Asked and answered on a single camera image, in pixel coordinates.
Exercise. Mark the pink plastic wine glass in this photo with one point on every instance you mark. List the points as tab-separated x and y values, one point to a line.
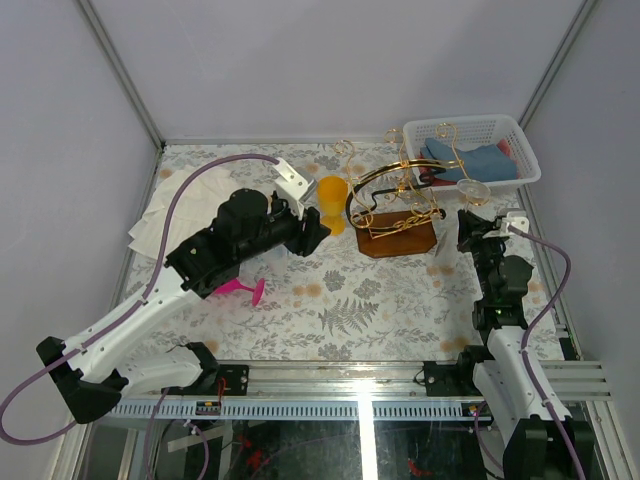
235	285

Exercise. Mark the yellow plastic goblet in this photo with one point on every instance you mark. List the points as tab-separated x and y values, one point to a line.
332	193

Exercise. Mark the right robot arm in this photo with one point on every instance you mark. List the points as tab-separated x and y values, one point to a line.
541	438

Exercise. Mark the white plastic basket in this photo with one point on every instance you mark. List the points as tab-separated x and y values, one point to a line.
479	130

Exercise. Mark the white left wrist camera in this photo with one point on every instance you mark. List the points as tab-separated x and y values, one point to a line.
294	187

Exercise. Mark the aluminium mounting rail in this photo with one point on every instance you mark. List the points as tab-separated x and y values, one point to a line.
572	381

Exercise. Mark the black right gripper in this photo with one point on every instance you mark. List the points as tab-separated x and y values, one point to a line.
471	229

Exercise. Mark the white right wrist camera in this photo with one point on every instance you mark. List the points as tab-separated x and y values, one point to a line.
509	222

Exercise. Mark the gold wire wine glass rack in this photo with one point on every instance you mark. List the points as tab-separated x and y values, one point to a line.
391	212

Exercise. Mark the slotted cable duct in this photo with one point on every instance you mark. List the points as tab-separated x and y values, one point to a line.
240	409

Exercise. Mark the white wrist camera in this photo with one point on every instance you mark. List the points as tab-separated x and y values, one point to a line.
294	187
509	222

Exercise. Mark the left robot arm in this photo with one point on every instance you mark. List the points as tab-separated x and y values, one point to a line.
92	370

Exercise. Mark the white cloth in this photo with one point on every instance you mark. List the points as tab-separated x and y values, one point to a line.
195	210

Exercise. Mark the blue cloth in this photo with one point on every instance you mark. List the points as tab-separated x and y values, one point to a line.
480	162

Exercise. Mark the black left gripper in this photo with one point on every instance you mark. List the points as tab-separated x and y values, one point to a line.
308	231

